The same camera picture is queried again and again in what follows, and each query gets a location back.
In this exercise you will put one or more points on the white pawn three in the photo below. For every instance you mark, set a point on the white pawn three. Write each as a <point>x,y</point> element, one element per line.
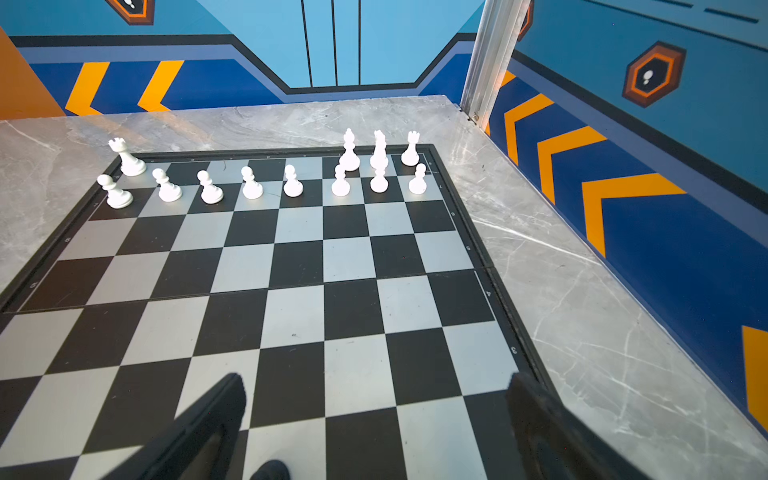
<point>211,193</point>

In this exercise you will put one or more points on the white pawn four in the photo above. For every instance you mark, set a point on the white pawn four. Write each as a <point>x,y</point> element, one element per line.
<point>251,188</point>

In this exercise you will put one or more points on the white pawn one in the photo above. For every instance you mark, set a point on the white pawn one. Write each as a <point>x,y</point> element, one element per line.
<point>117,198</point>

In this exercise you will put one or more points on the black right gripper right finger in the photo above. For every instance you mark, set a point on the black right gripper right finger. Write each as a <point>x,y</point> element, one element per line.
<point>553,443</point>

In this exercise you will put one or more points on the aluminium corner post right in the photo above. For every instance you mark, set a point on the aluminium corner post right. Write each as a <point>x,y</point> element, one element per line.
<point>499,30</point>

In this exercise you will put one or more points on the white rook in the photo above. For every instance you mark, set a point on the white rook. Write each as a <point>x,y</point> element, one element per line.
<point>131,166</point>
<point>410,156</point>

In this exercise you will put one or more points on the white pawn two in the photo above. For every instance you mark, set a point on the white pawn two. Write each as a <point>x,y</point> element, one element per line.
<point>169,192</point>

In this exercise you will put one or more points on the white pawn five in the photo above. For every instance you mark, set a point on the white pawn five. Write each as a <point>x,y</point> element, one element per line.
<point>292,186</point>

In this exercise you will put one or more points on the white pawn six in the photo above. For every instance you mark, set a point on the white pawn six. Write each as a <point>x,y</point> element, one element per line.
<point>340,186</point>

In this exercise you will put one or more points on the white pawn seven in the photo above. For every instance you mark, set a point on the white pawn seven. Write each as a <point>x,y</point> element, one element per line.
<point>379,183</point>

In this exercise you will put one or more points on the black and silver chessboard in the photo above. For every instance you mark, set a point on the black and silver chessboard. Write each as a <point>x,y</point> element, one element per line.
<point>373,334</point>

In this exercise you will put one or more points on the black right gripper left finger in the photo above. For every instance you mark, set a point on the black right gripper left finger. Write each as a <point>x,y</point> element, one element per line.
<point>200,442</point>

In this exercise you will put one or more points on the white rook far right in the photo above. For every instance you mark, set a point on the white rook far right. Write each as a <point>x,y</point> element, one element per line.
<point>410,156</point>

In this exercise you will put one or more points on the white bishop on board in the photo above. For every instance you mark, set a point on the white bishop on board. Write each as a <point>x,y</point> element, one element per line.
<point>349,159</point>

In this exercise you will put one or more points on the white pawn eight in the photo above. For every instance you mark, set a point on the white pawn eight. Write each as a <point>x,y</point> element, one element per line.
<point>417,185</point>

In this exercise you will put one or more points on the white rook far left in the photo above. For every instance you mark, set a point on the white rook far left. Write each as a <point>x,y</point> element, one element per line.
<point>131,166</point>

